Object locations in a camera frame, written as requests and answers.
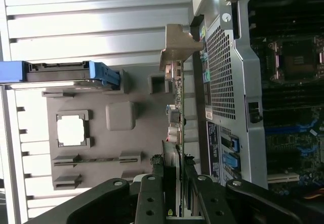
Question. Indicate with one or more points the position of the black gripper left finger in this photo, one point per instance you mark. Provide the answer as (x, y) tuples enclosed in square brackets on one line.
[(152, 198)]

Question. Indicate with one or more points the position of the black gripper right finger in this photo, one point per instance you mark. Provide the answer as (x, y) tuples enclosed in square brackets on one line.
[(210, 201)]

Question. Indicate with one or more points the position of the grey parts rack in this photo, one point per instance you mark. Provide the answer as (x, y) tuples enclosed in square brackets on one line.
[(114, 143)]

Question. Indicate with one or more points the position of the white expansion slot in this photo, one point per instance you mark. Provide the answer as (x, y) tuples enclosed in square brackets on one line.
[(281, 178)]

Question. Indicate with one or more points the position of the green motherboard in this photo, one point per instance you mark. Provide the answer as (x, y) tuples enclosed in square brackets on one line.
[(283, 143)]

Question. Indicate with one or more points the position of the silver CPU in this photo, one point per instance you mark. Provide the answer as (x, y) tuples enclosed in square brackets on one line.
[(71, 130)]

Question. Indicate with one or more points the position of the blue expansion slot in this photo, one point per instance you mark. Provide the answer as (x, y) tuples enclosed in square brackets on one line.
[(305, 130)]

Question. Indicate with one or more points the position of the black grey PC case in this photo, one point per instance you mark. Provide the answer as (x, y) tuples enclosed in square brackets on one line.
[(222, 82)]

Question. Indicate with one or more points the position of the silver hard disk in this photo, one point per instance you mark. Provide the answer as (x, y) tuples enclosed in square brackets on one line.
[(55, 76)]

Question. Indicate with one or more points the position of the CPU socket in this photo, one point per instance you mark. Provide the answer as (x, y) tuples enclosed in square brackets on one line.
[(298, 59)]

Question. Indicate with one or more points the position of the blue disk caddy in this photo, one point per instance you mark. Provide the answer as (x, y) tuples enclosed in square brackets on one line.
[(12, 71)]

